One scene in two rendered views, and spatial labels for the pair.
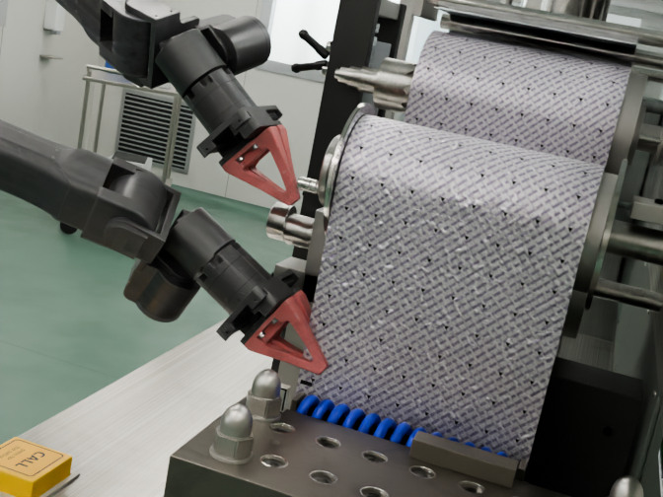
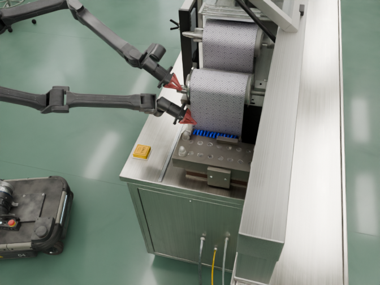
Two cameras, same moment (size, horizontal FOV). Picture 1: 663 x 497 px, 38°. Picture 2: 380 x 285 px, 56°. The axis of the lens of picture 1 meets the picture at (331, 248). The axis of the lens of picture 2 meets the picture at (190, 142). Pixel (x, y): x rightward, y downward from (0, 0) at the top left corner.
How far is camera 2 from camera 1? 89 cm
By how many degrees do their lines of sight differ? 35
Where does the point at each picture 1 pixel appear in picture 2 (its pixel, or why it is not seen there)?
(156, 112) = not seen: outside the picture
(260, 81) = not seen: outside the picture
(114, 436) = (155, 133)
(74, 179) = (134, 104)
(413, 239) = (208, 101)
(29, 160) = (124, 103)
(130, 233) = (149, 111)
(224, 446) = (181, 154)
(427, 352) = (216, 119)
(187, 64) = (149, 68)
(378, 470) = (210, 149)
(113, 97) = not seen: outside the picture
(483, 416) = (230, 129)
